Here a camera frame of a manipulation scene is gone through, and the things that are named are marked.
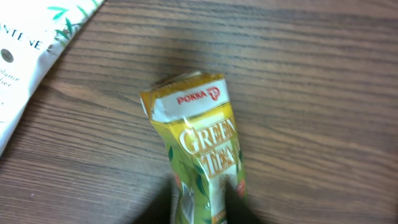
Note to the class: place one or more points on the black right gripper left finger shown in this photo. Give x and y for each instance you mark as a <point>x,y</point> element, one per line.
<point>159,210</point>

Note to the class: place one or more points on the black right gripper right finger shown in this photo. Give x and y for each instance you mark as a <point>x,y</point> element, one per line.
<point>237,211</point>

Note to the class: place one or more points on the green snack packet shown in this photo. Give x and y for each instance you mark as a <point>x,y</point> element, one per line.
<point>193,115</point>

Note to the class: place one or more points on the white bamboo conditioner tube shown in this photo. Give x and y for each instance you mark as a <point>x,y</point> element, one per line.
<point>34,33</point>

